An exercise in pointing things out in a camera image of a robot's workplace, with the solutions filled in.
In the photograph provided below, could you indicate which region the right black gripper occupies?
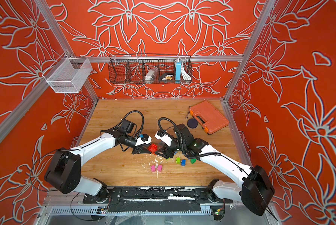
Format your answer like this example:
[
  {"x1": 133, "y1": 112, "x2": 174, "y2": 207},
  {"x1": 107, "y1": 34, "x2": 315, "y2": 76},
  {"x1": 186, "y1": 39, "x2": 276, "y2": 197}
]
[{"x1": 153, "y1": 139, "x2": 188, "y2": 160}]

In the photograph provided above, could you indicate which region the small red lego brick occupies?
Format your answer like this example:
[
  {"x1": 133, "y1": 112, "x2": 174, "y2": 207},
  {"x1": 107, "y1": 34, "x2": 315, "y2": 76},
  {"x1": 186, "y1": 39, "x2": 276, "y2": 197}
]
[{"x1": 148, "y1": 143, "x2": 158, "y2": 153}]

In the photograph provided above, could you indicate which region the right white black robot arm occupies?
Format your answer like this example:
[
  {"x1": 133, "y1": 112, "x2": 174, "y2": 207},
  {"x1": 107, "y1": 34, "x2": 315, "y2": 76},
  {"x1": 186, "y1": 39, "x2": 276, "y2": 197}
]
[{"x1": 155, "y1": 117, "x2": 275, "y2": 216}]

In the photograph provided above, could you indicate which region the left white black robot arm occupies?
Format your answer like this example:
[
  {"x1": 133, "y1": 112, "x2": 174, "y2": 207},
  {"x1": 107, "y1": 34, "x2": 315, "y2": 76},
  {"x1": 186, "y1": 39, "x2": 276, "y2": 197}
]
[{"x1": 44, "y1": 110, "x2": 152, "y2": 203}]

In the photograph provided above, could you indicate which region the small blue lego brick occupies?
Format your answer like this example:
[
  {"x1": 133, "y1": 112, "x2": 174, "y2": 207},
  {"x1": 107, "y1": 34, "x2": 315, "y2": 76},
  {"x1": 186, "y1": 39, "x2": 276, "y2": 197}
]
[{"x1": 181, "y1": 159, "x2": 186, "y2": 167}]

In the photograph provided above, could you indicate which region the dark green lego brick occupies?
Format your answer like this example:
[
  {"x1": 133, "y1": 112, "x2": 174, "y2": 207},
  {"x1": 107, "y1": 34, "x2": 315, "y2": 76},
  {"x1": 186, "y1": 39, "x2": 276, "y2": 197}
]
[{"x1": 190, "y1": 158, "x2": 197, "y2": 164}]

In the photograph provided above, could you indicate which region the dark round disc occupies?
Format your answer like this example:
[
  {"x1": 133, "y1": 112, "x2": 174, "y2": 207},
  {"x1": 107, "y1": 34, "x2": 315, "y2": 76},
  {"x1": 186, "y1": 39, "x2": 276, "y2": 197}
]
[{"x1": 187, "y1": 118, "x2": 198, "y2": 129}]

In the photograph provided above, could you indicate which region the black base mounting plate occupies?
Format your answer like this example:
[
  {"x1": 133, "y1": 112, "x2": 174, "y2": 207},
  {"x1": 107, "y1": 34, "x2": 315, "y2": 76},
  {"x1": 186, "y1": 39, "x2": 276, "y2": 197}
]
[{"x1": 83, "y1": 187, "x2": 232, "y2": 214}]

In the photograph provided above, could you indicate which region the orange plastic tool case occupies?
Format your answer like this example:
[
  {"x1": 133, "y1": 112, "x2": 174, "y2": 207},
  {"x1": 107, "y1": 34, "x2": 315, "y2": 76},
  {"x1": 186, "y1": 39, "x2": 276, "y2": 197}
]
[{"x1": 189, "y1": 100, "x2": 229, "y2": 135}]

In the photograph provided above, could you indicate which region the grey plastic bag in basket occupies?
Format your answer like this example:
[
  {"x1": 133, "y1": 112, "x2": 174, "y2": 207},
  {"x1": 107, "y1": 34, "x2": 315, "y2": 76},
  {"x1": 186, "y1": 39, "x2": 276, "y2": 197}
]
[{"x1": 144, "y1": 68, "x2": 158, "y2": 84}]

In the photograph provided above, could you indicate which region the black item in basket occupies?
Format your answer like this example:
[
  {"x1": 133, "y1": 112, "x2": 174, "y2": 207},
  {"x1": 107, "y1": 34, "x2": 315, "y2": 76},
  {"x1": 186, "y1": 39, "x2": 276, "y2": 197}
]
[{"x1": 158, "y1": 72, "x2": 175, "y2": 81}]

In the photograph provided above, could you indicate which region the light blue box in basket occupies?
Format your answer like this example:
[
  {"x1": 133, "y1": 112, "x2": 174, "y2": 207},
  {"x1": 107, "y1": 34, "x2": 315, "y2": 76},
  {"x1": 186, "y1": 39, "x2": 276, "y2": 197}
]
[{"x1": 175, "y1": 60, "x2": 182, "y2": 83}]

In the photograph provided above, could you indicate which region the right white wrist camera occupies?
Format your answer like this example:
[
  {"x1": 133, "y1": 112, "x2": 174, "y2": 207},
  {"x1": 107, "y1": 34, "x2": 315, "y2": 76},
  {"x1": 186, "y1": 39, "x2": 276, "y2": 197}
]
[{"x1": 154, "y1": 129, "x2": 173, "y2": 146}]

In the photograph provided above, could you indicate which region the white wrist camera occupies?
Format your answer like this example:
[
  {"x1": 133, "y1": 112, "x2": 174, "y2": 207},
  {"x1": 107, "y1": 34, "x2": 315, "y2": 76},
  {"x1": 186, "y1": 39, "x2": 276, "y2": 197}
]
[
  {"x1": 136, "y1": 134, "x2": 152, "y2": 146},
  {"x1": 154, "y1": 129, "x2": 173, "y2": 146}
]

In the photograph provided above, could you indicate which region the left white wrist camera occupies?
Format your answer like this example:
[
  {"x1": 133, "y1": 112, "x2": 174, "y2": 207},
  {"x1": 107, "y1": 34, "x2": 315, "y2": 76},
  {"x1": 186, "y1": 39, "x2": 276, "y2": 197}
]
[{"x1": 136, "y1": 134, "x2": 152, "y2": 146}]

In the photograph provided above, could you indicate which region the white slotted cable duct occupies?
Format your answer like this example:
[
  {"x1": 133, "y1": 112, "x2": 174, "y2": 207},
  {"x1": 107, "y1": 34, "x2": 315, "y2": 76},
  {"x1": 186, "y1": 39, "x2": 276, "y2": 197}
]
[{"x1": 50, "y1": 206, "x2": 108, "y2": 216}]

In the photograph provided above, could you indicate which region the white cable bundle in basket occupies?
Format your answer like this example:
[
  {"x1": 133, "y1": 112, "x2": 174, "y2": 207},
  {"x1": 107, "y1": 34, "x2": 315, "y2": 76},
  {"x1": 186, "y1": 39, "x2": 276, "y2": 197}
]
[{"x1": 181, "y1": 65, "x2": 191, "y2": 83}]

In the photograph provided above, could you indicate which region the black wire wall basket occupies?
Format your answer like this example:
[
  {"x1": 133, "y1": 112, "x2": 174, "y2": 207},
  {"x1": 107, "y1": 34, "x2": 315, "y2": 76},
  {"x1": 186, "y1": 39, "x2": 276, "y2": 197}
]
[{"x1": 108, "y1": 54, "x2": 193, "y2": 84}]

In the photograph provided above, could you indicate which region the clear acrylic wall box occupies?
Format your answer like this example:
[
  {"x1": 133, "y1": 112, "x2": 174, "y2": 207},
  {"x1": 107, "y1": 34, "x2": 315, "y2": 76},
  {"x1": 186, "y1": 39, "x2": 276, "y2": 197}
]
[{"x1": 44, "y1": 58, "x2": 92, "y2": 93}]

